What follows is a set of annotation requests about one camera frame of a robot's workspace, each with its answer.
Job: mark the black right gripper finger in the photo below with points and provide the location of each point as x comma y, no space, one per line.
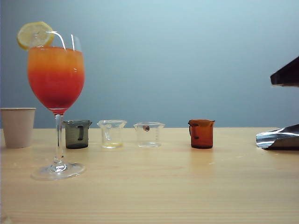
288,74

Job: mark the yellow lemon slice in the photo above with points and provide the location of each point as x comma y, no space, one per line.
28,35

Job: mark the amber small measuring cup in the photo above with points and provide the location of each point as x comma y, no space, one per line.
203,136

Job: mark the clear measuring cup brown spot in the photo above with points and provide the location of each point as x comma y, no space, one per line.
149,137

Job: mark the clear measuring cup yellow residue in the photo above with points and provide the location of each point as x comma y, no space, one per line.
112,134

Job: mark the grey smoked small measuring cup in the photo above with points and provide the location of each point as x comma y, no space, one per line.
72,137

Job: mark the beige paper cup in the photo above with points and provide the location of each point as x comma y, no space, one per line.
18,127

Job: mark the wine glass with orange-red drink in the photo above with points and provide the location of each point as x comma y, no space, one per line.
56,77

